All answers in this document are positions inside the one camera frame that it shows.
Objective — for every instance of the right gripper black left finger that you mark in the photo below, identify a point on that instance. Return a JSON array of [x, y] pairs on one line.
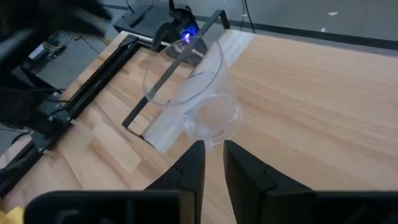
[[189, 168]]

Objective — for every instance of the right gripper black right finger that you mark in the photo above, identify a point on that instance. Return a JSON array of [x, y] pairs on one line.
[[245, 174]]

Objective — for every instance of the black device with blue light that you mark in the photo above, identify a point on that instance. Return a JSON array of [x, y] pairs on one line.
[[186, 34]]

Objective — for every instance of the flat black box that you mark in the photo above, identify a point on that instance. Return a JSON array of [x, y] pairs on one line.
[[140, 21]]

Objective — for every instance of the yellow object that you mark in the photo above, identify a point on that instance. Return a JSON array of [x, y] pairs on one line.
[[11, 216]]

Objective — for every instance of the black aluminium double rail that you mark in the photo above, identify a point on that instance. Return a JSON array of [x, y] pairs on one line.
[[93, 84]]

